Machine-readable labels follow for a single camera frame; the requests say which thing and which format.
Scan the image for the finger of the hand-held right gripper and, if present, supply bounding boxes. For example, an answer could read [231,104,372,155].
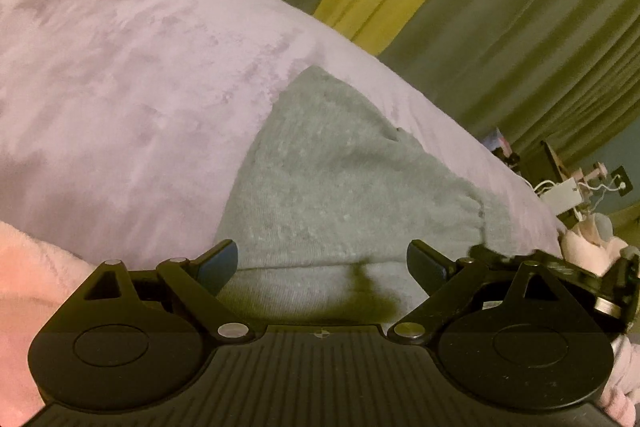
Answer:
[467,244,603,290]

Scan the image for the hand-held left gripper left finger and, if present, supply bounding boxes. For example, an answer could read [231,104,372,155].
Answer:
[84,239,257,342]

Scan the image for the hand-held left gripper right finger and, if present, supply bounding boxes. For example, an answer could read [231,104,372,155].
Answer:
[388,239,571,343]

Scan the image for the grey pants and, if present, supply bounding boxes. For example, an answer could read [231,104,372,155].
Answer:
[215,66,562,324]

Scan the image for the pink plush toy grey head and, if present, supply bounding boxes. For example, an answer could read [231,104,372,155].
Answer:
[559,212,640,279]

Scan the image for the white box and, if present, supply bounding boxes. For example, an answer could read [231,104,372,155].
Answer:
[542,179,584,214]

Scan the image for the dark nightstand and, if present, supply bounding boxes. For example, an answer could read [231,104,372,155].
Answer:
[522,141,568,190]

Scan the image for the patterned pillow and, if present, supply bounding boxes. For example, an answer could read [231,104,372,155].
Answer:
[481,126,522,166]

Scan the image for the pink fleece blanket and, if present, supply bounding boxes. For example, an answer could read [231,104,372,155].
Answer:
[0,221,98,427]

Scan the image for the purple bed blanket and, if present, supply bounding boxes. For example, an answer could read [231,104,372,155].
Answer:
[0,0,568,268]

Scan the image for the grey-green curtain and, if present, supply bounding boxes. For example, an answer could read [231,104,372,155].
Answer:
[0,0,640,168]

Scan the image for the black wall socket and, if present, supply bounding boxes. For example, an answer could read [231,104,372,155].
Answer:
[609,166,630,196]

